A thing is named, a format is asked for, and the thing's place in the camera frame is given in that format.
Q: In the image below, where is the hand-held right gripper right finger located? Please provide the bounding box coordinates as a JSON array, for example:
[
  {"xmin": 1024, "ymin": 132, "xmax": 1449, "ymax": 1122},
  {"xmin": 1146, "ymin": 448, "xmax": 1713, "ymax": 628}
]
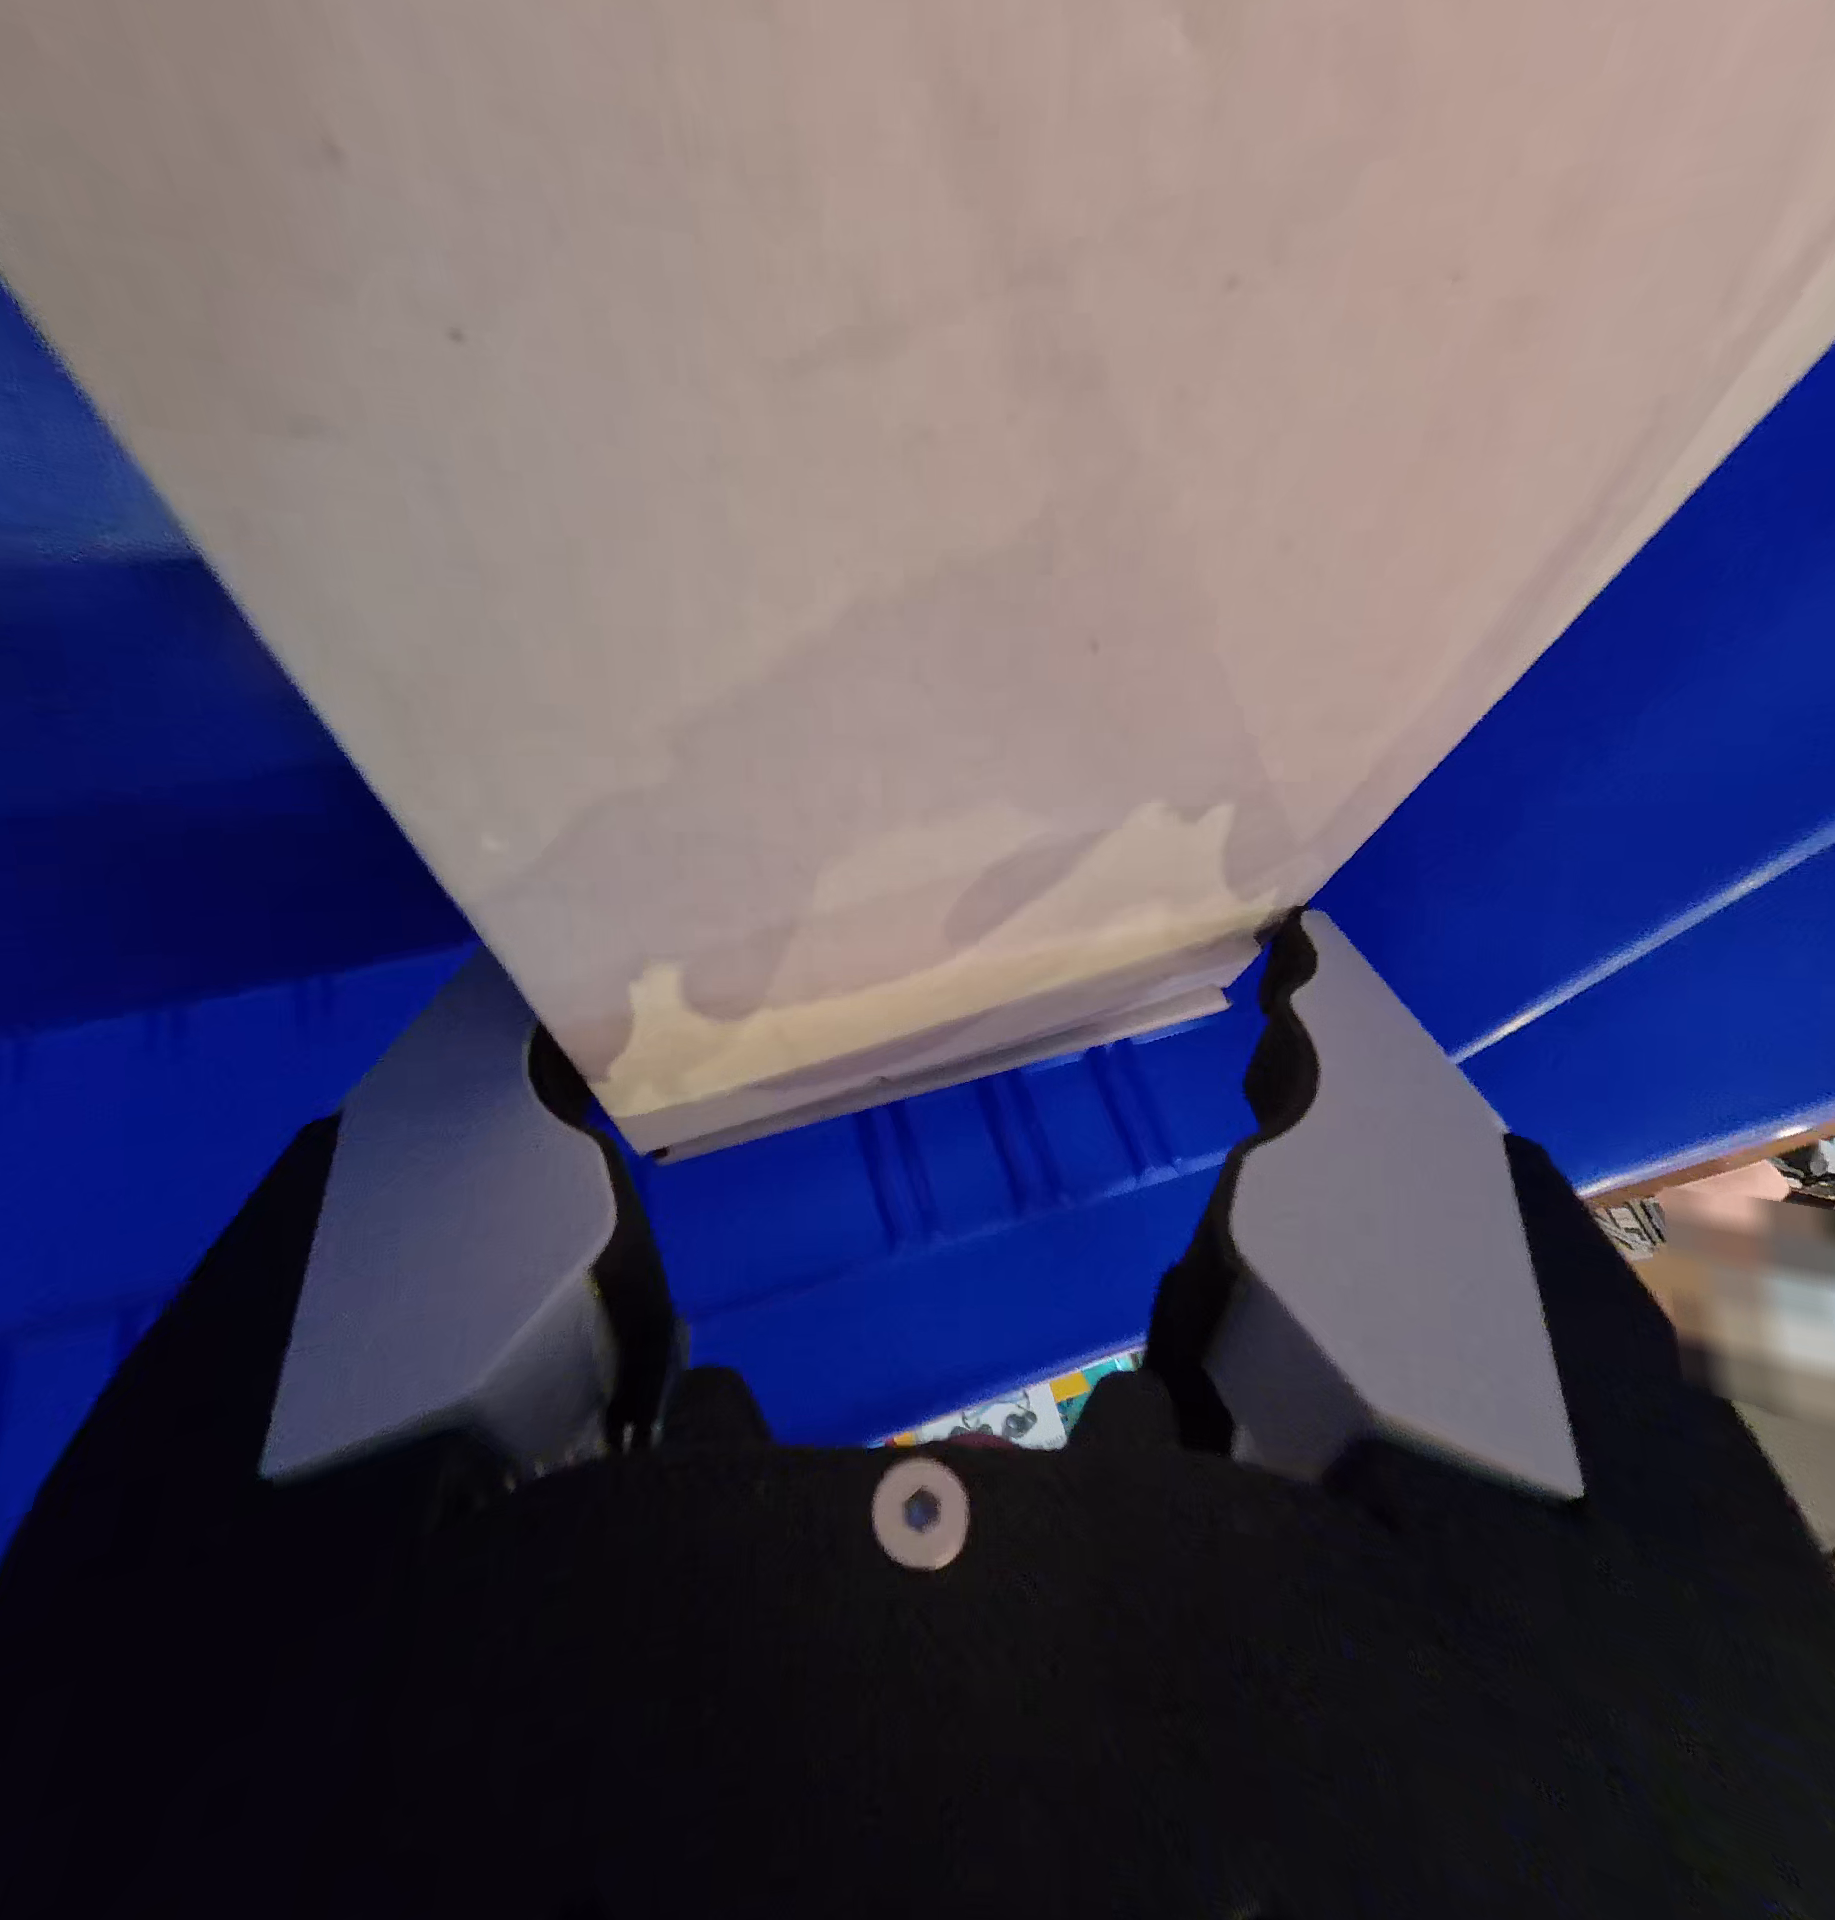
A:
[{"xmin": 1148, "ymin": 907, "xmax": 1589, "ymax": 1502}]

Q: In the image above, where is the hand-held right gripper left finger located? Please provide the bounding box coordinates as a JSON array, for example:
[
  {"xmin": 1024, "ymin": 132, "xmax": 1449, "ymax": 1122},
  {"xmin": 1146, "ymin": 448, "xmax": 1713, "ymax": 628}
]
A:
[{"xmin": 261, "ymin": 944, "xmax": 687, "ymax": 1482}]

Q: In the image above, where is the blue plastic bin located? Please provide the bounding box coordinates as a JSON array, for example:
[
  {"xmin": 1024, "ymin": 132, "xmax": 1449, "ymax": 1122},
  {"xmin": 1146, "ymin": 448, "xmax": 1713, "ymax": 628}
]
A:
[{"xmin": 0, "ymin": 210, "xmax": 1835, "ymax": 1653}]

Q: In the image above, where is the white cardboard box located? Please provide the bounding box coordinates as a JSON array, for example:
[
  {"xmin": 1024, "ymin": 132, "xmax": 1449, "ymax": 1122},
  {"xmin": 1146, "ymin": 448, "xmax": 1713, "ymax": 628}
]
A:
[{"xmin": 0, "ymin": 0, "xmax": 1835, "ymax": 1163}]

